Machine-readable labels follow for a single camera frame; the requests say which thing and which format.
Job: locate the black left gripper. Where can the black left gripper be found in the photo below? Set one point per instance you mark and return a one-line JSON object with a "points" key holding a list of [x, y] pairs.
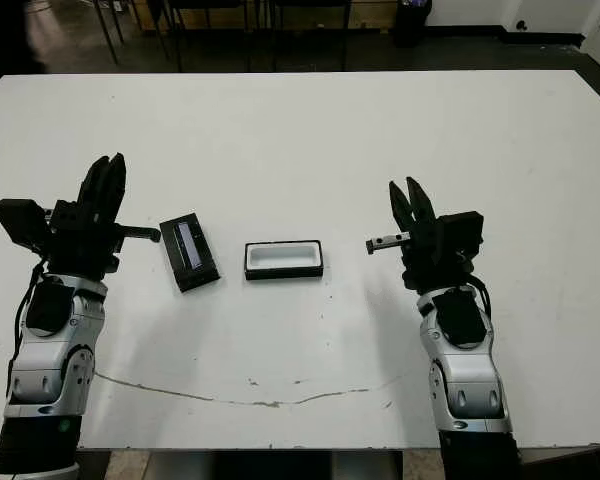
{"points": [[80, 245]]}

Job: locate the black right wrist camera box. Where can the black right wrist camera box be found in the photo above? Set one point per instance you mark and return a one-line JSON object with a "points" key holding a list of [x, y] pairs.
{"points": [[462, 235]]}

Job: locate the black box base white insert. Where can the black box base white insert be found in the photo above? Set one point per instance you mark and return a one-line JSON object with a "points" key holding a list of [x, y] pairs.
{"points": [[280, 256]]}

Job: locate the black metal furniture leg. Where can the black metal furniture leg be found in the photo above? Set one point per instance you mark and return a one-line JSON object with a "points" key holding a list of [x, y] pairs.
{"points": [[109, 35]]}

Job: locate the black box lid with print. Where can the black box lid with print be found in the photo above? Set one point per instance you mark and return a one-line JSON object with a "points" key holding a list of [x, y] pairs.
{"points": [[190, 250]]}

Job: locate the grey robot lower body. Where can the grey robot lower body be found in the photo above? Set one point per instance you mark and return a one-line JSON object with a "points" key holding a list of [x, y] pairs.
{"points": [[280, 467]]}

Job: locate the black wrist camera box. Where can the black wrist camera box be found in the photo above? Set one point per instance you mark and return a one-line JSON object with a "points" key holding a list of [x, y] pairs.
{"points": [[17, 222], [462, 235]]}

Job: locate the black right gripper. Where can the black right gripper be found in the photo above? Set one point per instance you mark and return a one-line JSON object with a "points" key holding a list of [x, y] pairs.
{"points": [[425, 260]]}

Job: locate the black trash bin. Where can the black trash bin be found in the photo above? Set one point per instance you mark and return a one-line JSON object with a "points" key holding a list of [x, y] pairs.
{"points": [[412, 22]]}

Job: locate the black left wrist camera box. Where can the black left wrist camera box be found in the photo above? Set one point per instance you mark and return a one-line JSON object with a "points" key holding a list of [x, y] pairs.
{"points": [[17, 222]]}

